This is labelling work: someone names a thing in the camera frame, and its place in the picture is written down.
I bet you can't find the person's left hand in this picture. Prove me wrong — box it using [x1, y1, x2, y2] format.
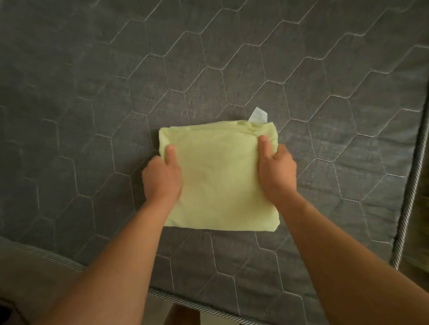
[141, 144, 183, 205]

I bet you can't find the person's right hand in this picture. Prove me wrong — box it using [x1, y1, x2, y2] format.
[257, 135, 299, 205]

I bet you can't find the pale yellow bed sheet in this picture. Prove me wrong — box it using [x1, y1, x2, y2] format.
[158, 107, 281, 233]

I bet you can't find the person's left forearm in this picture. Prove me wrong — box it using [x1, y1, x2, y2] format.
[35, 197, 178, 325]

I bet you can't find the person's right forearm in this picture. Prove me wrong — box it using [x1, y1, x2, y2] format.
[273, 191, 429, 325]

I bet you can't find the dark grey mattress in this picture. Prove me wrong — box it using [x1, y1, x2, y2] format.
[0, 0, 429, 325]

